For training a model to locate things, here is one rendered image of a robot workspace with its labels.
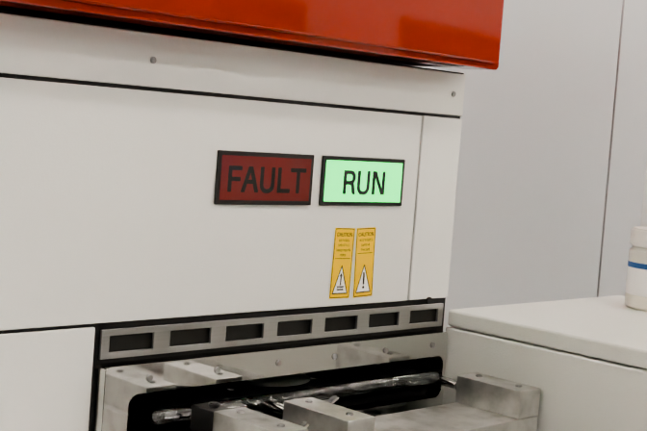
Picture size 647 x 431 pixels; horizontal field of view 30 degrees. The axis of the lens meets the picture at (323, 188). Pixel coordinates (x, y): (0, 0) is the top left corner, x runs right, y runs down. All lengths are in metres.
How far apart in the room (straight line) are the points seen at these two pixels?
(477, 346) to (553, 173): 2.81
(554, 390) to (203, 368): 0.37
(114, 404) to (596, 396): 0.47
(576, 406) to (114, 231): 0.50
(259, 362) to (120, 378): 0.15
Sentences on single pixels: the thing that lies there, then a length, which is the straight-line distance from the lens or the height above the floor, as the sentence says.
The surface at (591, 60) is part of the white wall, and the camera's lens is 4.23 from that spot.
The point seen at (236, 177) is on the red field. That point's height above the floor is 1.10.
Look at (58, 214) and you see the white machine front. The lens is 0.98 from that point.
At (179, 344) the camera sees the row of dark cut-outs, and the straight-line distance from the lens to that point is 1.07.
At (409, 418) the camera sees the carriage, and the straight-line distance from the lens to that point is 1.17.
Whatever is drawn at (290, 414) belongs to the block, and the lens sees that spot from 1.08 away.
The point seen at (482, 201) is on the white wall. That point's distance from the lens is 3.79.
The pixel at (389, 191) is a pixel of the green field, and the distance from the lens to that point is 1.22.
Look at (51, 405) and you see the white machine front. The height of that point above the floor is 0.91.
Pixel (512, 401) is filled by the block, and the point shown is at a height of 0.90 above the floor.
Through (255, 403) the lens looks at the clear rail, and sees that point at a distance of 1.11.
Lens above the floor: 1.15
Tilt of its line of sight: 3 degrees down
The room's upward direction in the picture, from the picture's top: 4 degrees clockwise
